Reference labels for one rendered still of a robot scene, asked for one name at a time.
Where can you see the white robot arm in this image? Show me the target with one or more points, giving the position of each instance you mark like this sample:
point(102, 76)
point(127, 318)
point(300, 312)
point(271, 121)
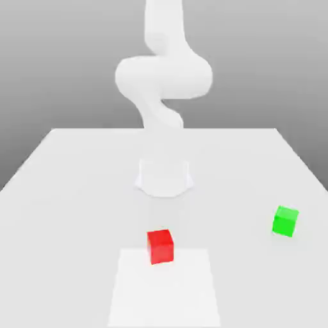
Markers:
point(164, 77)

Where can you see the small red cube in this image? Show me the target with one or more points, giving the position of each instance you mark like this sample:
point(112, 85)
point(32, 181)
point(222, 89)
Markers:
point(160, 247)

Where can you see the small green cube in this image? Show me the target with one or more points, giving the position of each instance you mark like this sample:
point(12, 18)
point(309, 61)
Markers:
point(285, 221)

